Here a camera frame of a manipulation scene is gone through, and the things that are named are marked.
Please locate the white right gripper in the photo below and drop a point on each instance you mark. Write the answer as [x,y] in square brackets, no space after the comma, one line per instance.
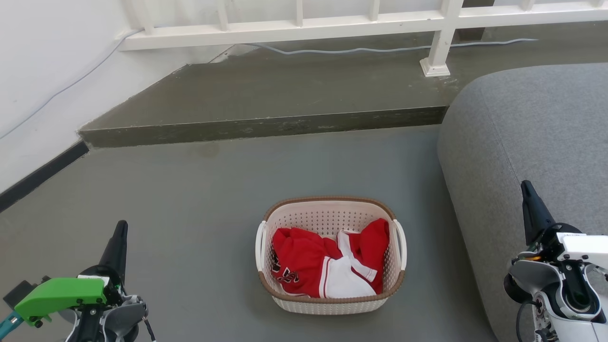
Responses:
[584,246]

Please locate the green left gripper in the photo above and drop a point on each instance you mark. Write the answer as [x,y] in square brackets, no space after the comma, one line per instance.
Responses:
[61,292]

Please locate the cream perforated laundry basket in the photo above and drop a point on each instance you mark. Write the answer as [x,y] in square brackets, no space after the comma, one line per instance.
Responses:
[327,216]

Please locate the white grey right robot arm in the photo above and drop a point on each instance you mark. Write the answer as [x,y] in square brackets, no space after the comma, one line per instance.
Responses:
[534,278]

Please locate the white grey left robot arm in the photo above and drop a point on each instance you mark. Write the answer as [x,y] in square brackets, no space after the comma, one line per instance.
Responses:
[121,318]

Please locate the grey fabric sofa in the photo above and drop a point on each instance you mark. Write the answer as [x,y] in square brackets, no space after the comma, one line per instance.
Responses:
[532,133]

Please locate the black baseboard strip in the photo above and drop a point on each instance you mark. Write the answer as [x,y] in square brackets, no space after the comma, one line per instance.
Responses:
[42,174]

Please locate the red and white jersey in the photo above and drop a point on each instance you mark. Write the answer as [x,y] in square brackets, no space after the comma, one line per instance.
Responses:
[304,256]

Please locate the raised concrete step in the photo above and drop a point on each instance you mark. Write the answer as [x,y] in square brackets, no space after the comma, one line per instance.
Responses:
[285,90]

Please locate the white wooden railing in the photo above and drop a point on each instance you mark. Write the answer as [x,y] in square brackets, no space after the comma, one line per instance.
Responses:
[285,29]

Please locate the black camera box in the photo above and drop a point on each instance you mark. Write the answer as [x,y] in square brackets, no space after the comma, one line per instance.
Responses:
[19,292]

